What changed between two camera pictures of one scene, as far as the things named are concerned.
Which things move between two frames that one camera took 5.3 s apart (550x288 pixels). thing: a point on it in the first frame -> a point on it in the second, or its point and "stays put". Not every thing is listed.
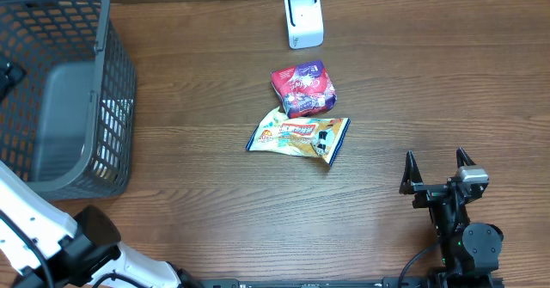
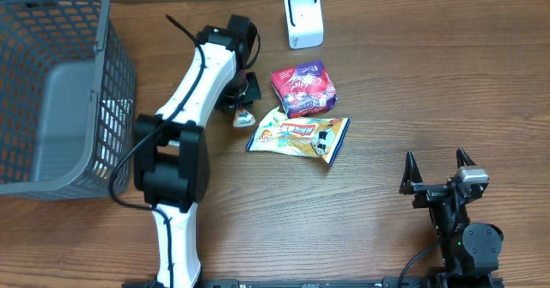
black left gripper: [10, 74] -> [253, 94]
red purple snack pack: [305, 89] stays put
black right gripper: [427, 193] stays put
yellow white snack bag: [316, 137] stays put
